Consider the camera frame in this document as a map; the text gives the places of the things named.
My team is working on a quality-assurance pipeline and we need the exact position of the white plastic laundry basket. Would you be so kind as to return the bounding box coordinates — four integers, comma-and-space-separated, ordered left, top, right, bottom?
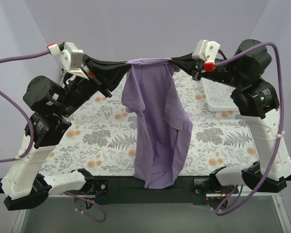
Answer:
201, 78, 238, 112

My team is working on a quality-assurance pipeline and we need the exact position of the purple t shirt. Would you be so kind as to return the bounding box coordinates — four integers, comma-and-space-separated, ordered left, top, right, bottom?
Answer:
121, 58, 193, 189

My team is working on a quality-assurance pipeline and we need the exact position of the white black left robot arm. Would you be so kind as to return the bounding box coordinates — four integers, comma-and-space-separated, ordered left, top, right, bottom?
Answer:
0, 54, 130, 211

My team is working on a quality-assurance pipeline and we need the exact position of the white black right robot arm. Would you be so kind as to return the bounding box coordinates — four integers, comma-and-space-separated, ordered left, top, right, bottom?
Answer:
171, 39, 291, 193

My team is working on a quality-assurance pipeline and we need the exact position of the floral tablecloth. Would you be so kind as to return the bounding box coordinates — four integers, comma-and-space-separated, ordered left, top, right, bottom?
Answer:
41, 71, 258, 176

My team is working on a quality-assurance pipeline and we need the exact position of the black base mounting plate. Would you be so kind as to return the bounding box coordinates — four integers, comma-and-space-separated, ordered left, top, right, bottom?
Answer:
87, 176, 238, 206

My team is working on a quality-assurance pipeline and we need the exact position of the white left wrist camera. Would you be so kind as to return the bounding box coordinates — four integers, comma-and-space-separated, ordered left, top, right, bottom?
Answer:
47, 42, 87, 79

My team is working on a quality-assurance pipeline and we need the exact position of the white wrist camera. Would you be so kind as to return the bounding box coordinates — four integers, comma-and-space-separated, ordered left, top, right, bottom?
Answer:
192, 40, 220, 72
47, 42, 87, 79

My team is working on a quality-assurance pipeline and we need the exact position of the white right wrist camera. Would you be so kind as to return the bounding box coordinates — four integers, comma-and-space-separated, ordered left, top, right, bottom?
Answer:
192, 40, 220, 72

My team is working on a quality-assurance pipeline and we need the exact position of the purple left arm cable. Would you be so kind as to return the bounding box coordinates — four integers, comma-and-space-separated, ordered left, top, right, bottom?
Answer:
0, 50, 106, 223

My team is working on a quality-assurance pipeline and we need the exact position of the aluminium frame rail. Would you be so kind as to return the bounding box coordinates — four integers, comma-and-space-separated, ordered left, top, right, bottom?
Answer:
13, 193, 291, 233

